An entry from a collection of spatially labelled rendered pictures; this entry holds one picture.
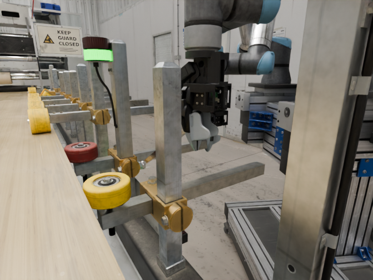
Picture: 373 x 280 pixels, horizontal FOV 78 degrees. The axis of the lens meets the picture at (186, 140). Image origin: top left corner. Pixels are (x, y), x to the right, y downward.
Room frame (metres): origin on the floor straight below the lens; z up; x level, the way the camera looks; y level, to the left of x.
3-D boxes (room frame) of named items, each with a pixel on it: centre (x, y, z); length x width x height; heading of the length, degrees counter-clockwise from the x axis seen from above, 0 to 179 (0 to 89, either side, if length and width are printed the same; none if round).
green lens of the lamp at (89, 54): (0.58, 0.21, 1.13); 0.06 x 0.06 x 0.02
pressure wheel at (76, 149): (0.58, 0.28, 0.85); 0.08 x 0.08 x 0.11
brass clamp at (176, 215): (0.42, 0.05, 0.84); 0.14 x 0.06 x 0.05; 33
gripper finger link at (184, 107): (0.49, -0.01, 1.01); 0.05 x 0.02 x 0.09; 143
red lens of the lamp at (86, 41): (0.58, 0.21, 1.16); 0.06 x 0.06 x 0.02
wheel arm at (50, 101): (1.30, 0.55, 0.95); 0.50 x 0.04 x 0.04; 123
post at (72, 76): (1.23, 0.58, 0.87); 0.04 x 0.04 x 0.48; 33
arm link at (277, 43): (1.29, -0.47, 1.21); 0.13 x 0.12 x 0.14; 62
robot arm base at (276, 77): (1.29, -0.48, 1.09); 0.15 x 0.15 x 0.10
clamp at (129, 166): (0.62, 0.18, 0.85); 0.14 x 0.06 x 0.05; 33
